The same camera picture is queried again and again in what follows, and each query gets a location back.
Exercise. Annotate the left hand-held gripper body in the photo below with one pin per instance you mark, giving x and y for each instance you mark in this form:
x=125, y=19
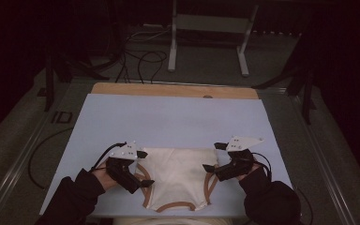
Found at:
x=123, y=168

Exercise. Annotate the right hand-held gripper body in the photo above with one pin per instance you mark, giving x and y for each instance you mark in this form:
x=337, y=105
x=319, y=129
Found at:
x=237, y=162

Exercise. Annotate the cream baby bodysuit brown trim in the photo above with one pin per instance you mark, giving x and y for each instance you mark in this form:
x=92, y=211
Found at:
x=178, y=178

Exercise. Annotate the person's right hand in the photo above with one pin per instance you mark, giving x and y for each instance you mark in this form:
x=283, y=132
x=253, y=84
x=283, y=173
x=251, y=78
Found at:
x=252, y=171

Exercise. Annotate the person's left hand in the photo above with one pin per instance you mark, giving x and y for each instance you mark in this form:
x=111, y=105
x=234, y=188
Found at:
x=104, y=179

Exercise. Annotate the light blue mat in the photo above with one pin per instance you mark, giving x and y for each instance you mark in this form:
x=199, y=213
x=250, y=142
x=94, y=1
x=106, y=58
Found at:
x=156, y=122

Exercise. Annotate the black tripod stand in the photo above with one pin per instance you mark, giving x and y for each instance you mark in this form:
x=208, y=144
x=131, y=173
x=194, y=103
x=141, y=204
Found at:
x=307, y=100
x=49, y=84

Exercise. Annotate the white metal stand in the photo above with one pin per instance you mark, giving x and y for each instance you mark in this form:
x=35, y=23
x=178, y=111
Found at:
x=212, y=23

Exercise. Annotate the black square floor bracket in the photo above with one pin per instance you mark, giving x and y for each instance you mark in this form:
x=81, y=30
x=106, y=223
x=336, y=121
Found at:
x=62, y=117

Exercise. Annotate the metal floor rail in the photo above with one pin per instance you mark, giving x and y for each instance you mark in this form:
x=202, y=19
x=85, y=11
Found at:
x=15, y=161
x=325, y=175

